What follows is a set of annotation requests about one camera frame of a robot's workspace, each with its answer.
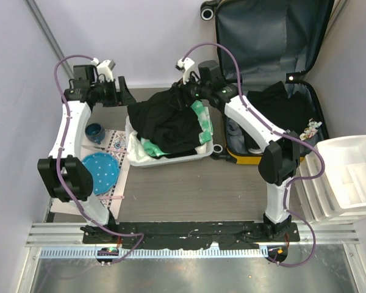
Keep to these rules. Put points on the black garment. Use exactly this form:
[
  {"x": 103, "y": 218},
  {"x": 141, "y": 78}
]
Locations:
[
  {"x": 287, "y": 112},
  {"x": 146, "y": 115},
  {"x": 179, "y": 156}
]

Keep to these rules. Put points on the white blue round tin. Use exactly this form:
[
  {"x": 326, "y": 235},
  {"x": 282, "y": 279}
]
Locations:
[{"x": 255, "y": 150}]

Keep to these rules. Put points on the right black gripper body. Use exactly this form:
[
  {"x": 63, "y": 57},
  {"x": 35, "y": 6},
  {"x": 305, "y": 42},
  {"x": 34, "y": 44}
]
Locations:
[{"x": 190, "y": 92}]

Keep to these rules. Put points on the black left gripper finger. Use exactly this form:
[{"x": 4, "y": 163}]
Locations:
[
  {"x": 123, "y": 88},
  {"x": 126, "y": 98}
]

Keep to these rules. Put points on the blue dotted plate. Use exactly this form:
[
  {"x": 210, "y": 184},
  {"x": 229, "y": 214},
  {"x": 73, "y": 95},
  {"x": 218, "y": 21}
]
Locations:
[{"x": 104, "y": 170}]

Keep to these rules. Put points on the yellow cartoon hard-shell suitcase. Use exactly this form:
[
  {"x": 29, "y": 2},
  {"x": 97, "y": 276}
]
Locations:
[{"x": 264, "y": 42}]

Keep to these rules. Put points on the patterned white placemat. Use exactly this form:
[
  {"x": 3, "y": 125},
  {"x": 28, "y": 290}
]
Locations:
[{"x": 116, "y": 140}]

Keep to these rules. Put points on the floral patterned small pouch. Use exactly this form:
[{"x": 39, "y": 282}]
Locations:
[{"x": 311, "y": 129}]

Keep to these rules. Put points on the white perforated plastic basket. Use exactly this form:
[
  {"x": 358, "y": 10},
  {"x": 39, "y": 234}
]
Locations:
[{"x": 170, "y": 160}]

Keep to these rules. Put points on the aluminium rail frame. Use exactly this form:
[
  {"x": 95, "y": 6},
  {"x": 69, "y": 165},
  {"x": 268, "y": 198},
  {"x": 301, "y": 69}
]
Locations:
[{"x": 64, "y": 240}]

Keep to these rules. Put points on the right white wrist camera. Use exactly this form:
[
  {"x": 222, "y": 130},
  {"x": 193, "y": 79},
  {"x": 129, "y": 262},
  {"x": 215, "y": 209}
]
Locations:
[{"x": 185, "y": 66}]

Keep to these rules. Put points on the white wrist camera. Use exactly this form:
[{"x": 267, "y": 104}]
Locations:
[
  {"x": 104, "y": 69},
  {"x": 185, "y": 66}
]

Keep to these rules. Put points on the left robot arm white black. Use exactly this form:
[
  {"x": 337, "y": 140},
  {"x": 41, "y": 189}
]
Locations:
[{"x": 65, "y": 177}]

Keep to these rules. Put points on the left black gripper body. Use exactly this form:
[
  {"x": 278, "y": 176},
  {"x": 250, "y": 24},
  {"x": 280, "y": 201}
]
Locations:
[{"x": 110, "y": 98}]

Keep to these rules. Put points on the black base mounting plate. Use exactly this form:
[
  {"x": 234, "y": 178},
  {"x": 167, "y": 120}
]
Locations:
[{"x": 229, "y": 235}]

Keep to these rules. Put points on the green white tie-dye shirt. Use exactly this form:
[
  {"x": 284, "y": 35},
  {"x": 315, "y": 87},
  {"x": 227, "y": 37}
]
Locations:
[{"x": 186, "y": 130}]

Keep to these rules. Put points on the small blue cup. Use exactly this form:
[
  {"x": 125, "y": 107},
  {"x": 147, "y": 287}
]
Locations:
[{"x": 95, "y": 133}]

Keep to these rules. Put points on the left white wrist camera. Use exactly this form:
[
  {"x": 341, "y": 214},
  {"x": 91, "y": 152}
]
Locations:
[{"x": 104, "y": 69}]

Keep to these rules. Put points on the pink chopstick near edge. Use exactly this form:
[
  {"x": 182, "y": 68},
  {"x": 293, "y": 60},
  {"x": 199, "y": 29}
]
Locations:
[{"x": 120, "y": 197}]

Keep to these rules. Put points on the pink chopstick near cup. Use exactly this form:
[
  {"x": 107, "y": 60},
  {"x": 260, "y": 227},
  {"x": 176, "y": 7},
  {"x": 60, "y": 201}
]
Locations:
[{"x": 116, "y": 150}]

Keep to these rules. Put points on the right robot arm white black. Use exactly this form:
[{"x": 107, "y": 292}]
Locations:
[{"x": 280, "y": 151}]

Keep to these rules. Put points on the white compartment organizer tray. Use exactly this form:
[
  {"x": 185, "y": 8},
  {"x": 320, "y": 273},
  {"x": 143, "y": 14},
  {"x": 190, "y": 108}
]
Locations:
[{"x": 334, "y": 185}]

